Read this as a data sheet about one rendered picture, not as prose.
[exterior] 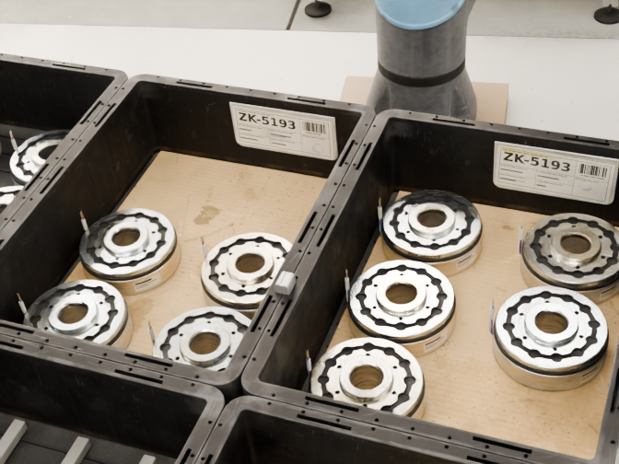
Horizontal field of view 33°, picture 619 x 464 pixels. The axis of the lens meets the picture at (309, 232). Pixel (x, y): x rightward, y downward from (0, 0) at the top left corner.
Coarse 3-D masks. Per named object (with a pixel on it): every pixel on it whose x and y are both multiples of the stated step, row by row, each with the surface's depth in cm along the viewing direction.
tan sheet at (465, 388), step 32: (512, 224) 110; (384, 256) 108; (480, 256) 107; (512, 256) 106; (480, 288) 103; (512, 288) 103; (480, 320) 100; (608, 320) 99; (448, 352) 98; (480, 352) 97; (608, 352) 96; (448, 384) 95; (480, 384) 95; (512, 384) 94; (608, 384) 93; (448, 416) 92; (480, 416) 92; (512, 416) 92; (544, 416) 91; (576, 416) 91; (544, 448) 89; (576, 448) 89
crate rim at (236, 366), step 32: (128, 96) 117; (224, 96) 116; (256, 96) 114; (288, 96) 114; (96, 128) 112; (64, 160) 109; (352, 160) 104; (0, 256) 99; (288, 256) 95; (0, 320) 92; (256, 320) 89; (96, 352) 88; (128, 352) 88; (224, 384) 84
